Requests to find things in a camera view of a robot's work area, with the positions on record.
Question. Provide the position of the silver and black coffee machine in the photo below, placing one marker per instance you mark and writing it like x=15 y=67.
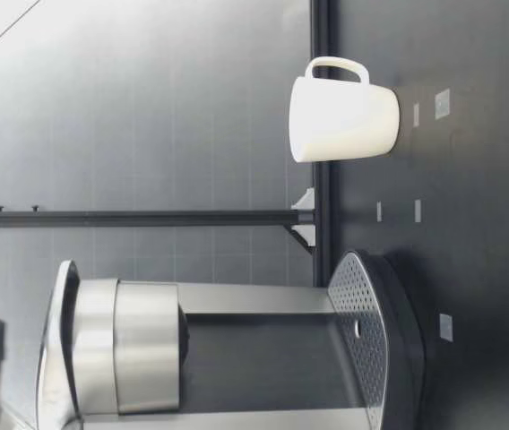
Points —
x=245 y=358

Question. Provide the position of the white mug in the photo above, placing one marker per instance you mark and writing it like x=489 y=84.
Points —
x=344 y=121

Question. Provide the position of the black frame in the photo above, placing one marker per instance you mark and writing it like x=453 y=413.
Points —
x=147 y=218

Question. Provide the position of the white frame corner bracket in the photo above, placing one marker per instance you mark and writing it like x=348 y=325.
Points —
x=304 y=200
x=304 y=235

